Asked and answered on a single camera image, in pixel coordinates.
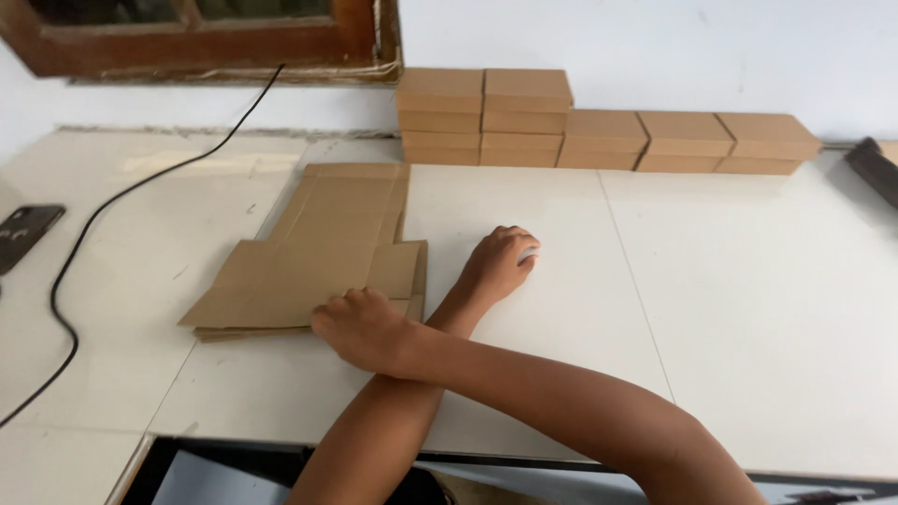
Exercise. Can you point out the person's left hand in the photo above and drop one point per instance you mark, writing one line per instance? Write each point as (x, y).
(491, 270)

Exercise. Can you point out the person's right hand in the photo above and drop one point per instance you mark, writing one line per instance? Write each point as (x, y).
(365, 333)

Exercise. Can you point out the person's right fingers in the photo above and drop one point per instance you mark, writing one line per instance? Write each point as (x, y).
(351, 303)

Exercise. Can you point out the person's left fingers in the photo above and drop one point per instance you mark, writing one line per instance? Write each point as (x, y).
(516, 238)

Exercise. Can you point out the small white object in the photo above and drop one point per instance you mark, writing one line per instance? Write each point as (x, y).
(528, 255)

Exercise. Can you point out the brown cardboard sheet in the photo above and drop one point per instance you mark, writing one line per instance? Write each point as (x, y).
(316, 259)

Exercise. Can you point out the pile of flat cardboard blanks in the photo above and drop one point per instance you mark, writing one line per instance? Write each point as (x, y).
(245, 334)

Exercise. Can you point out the stack of folded cardboard boxes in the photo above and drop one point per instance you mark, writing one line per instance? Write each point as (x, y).
(603, 133)

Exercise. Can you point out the black smartphone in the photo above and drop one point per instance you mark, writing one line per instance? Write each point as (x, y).
(24, 233)

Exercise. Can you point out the black tool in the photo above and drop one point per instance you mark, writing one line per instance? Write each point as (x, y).
(877, 172)

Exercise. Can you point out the brown wooden window frame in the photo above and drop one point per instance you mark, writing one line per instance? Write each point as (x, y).
(210, 50)

